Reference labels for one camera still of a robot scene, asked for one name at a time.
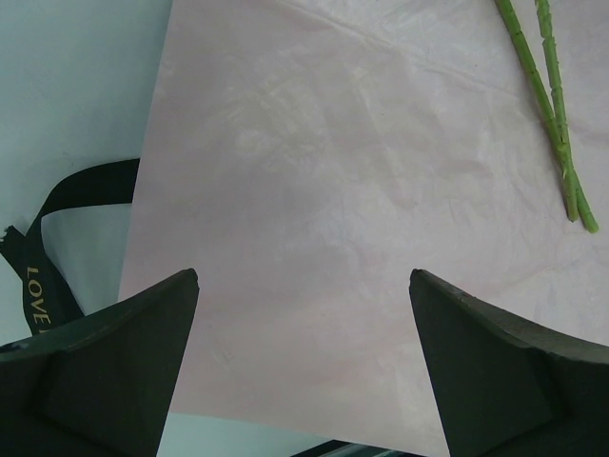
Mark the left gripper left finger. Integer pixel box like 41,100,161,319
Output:
1,268,198,456

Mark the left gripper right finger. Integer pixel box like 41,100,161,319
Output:
409,269,608,456

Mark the black ribbon gold lettering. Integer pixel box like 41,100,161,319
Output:
1,159,140,335

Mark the pink tissue paper sheet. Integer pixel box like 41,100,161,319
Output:
120,1,608,456

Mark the pink rose stem two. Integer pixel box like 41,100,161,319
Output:
535,0,579,222

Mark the pink rose stem one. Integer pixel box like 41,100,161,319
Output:
495,1,599,233

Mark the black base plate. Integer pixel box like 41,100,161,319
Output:
293,440,384,457

